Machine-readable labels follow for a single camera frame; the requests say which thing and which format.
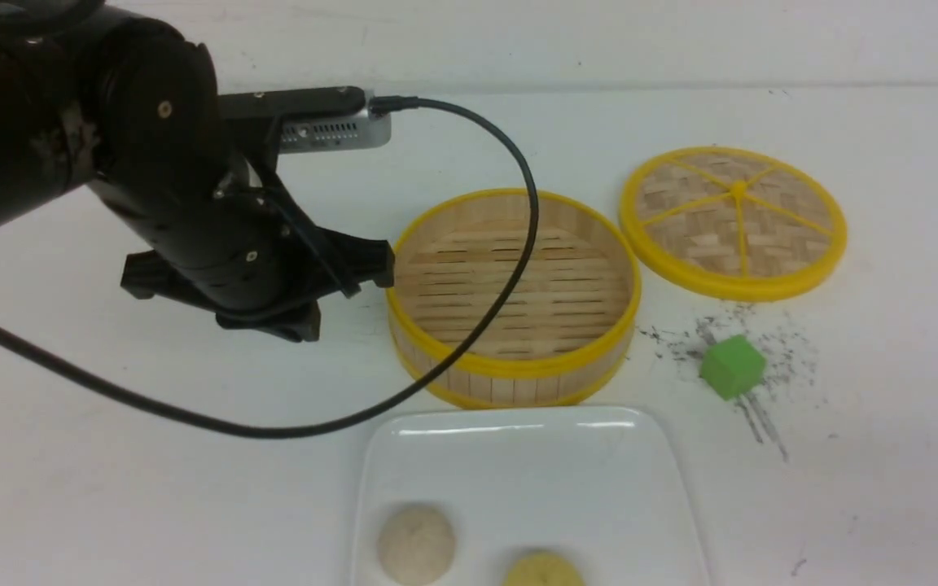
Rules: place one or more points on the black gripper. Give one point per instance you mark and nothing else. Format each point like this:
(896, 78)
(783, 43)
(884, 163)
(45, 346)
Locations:
(236, 245)

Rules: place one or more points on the white steamed bun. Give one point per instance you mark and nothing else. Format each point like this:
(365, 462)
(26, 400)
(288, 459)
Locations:
(417, 545)

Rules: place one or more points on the yellow steamed bun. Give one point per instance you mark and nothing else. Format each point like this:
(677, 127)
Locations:
(541, 569)

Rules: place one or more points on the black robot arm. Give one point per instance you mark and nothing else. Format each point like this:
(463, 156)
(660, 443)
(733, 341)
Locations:
(125, 105)

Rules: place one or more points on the white rectangular plate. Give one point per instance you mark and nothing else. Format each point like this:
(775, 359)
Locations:
(597, 484)

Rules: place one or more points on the yellow rimmed bamboo steamer basket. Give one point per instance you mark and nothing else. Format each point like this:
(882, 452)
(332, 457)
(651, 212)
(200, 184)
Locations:
(564, 332)

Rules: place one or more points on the yellow rimmed bamboo steamer lid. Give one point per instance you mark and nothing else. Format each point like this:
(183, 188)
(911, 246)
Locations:
(732, 224)

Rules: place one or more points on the green cube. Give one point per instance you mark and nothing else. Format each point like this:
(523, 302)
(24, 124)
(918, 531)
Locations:
(733, 367)

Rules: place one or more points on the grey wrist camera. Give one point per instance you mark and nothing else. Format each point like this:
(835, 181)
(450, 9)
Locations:
(284, 122)

